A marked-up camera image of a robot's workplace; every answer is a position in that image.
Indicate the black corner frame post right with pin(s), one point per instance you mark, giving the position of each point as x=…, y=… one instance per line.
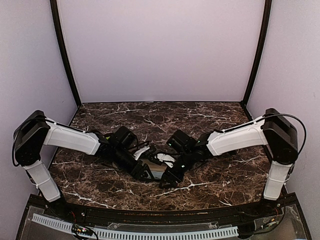
x=259, y=52

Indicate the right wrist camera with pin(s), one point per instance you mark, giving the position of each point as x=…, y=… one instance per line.
x=166, y=159

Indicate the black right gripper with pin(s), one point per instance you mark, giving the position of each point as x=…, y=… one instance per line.
x=169, y=177

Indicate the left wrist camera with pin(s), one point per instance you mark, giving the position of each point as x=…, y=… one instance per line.
x=143, y=153

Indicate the black quilted glasses case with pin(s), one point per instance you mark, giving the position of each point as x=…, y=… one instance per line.
x=157, y=168

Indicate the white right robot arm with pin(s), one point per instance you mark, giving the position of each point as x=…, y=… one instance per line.
x=271, y=129

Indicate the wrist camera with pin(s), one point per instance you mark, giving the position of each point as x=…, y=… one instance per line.
x=143, y=153
x=166, y=159

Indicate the black corner frame post left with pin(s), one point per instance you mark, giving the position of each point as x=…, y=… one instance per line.
x=63, y=51

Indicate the black corner frame post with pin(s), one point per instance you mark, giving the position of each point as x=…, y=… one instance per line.
x=259, y=52
x=63, y=51

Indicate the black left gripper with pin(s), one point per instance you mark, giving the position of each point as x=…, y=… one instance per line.
x=139, y=173

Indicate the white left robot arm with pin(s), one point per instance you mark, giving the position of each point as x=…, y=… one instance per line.
x=38, y=131

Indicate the white slotted cable duct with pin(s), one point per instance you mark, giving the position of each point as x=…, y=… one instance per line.
x=121, y=231

